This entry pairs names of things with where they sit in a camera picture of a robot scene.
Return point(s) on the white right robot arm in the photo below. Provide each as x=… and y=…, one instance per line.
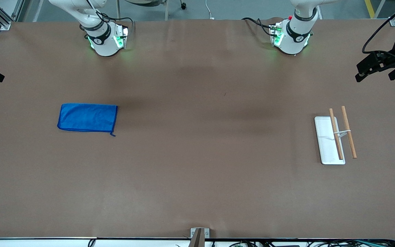
x=105, y=48

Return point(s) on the chair base with caster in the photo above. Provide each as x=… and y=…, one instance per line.
x=183, y=6

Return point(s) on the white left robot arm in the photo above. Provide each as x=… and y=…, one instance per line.
x=291, y=44

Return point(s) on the blue towel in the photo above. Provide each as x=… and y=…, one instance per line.
x=87, y=117

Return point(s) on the white rack with wooden bars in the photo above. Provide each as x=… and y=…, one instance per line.
x=327, y=144

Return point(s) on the brown table cover sheet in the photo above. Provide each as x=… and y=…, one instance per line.
x=197, y=164

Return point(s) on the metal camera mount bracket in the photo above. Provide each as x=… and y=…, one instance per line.
x=199, y=238

